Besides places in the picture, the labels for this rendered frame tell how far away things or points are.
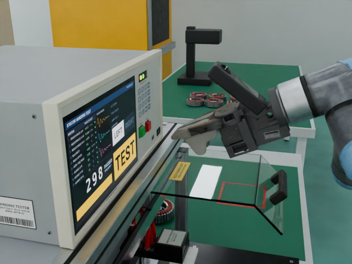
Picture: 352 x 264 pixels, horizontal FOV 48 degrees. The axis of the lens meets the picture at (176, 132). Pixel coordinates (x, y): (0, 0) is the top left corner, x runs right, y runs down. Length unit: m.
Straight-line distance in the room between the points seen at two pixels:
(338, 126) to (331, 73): 0.09
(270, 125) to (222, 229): 0.61
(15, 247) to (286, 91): 0.47
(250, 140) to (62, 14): 3.99
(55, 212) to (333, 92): 0.45
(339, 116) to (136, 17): 3.66
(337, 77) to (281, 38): 5.18
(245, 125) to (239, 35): 5.19
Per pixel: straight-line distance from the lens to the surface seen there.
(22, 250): 0.59
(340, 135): 0.64
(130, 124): 0.71
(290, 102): 0.67
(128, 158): 0.71
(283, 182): 0.86
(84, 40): 4.47
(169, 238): 0.90
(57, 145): 0.50
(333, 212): 2.94
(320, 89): 0.67
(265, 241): 1.21
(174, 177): 0.84
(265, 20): 5.81
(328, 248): 2.58
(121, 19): 4.26
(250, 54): 5.88
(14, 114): 0.52
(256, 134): 0.70
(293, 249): 1.20
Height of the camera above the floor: 1.45
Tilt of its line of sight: 20 degrees down
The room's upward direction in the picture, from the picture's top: straight up
